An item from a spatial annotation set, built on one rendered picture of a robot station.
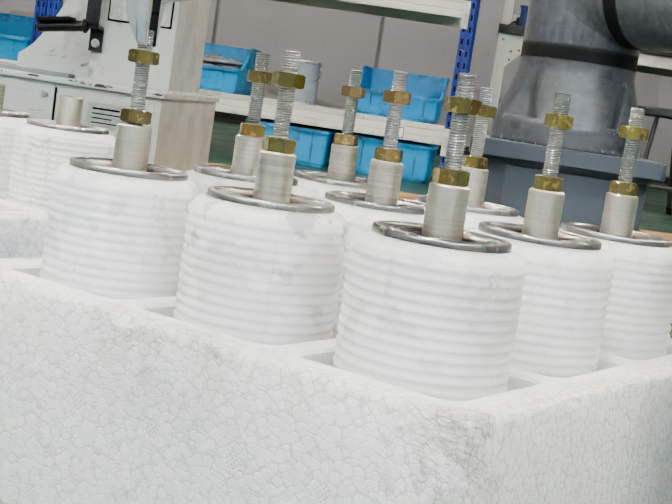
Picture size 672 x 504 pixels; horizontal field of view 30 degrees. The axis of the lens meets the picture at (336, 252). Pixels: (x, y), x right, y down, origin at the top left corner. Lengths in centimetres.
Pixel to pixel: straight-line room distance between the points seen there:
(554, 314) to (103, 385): 26
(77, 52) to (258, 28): 625
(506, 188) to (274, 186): 52
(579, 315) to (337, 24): 842
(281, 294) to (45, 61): 237
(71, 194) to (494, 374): 29
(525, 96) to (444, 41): 781
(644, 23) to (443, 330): 62
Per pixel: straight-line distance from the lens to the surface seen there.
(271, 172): 73
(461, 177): 67
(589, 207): 122
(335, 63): 912
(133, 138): 81
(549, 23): 125
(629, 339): 85
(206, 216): 71
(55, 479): 77
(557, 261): 73
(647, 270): 85
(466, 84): 67
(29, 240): 109
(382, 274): 64
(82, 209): 78
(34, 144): 116
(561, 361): 75
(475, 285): 63
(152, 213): 78
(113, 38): 289
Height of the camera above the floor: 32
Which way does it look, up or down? 7 degrees down
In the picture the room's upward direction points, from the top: 9 degrees clockwise
